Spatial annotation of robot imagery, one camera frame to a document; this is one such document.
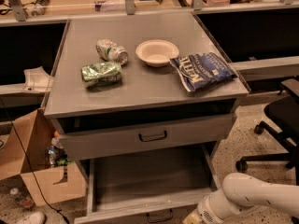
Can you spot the white shoe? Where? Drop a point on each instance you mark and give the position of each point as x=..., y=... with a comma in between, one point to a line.
x=35, y=218

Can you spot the grey drawer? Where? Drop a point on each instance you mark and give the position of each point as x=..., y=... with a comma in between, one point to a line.
x=150, y=187
x=142, y=129

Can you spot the crushed green soda can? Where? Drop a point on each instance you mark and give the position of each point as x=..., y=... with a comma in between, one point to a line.
x=101, y=74

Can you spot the white paper bowl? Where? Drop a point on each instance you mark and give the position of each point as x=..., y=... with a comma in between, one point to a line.
x=157, y=53

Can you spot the grey top drawer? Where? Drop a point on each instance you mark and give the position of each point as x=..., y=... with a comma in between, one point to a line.
x=142, y=129

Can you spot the grey drawer cabinet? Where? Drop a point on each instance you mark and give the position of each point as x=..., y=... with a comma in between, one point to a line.
x=141, y=86

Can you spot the plastic bottles in box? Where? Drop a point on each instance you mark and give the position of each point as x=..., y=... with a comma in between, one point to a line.
x=56, y=156

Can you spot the white black handheld tool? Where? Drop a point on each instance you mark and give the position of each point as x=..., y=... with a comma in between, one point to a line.
x=39, y=7

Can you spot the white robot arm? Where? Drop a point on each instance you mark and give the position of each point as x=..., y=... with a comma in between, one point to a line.
x=242, y=194

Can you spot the brown cardboard box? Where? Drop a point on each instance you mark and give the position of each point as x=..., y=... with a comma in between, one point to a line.
x=25, y=154

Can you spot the white green soda can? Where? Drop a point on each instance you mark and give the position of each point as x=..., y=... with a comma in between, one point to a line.
x=111, y=51

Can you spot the small jar on floor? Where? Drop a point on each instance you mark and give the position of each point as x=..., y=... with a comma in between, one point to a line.
x=27, y=203

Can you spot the black office chair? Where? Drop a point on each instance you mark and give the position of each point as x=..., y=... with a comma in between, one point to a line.
x=285, y=113

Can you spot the yellow foam-covered gripper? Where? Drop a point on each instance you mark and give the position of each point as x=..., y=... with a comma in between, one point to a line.
x=203, y=212

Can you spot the blue chip bag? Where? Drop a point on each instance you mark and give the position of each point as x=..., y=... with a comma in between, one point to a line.
x=197, y=71

